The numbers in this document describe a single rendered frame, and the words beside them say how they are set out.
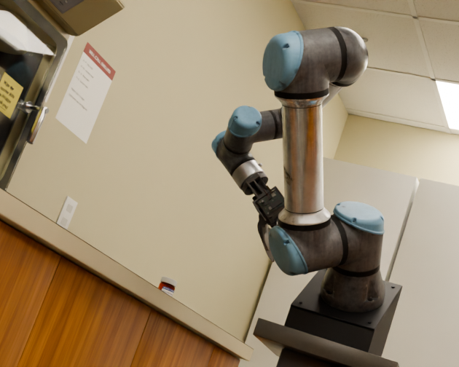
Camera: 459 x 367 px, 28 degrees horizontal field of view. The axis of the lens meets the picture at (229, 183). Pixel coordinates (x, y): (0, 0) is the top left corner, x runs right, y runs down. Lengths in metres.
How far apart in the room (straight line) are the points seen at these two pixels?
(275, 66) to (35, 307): 0.68
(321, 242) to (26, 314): 0.65
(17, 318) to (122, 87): 1.57
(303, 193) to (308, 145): 0.11
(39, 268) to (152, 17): 1.68
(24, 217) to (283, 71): 0.59
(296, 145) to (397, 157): 3.43
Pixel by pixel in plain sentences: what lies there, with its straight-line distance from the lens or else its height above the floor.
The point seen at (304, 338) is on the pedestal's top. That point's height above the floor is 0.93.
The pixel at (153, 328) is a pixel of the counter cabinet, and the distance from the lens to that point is 2.29.
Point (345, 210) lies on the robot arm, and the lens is 2.08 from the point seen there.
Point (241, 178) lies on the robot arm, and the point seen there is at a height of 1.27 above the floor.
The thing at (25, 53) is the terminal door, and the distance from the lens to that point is 2.06.
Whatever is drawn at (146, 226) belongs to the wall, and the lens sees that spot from 3.57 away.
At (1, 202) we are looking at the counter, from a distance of 1.62.
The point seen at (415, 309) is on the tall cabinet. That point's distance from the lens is 4.59.
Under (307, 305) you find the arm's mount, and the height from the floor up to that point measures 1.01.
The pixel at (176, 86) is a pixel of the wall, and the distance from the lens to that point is 3.56.
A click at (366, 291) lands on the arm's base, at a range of 2.13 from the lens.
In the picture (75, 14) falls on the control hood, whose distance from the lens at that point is 2.13.
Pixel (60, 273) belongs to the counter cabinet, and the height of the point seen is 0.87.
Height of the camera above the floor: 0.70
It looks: 14 degrees up
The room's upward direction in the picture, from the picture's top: 20 degrees clockwise
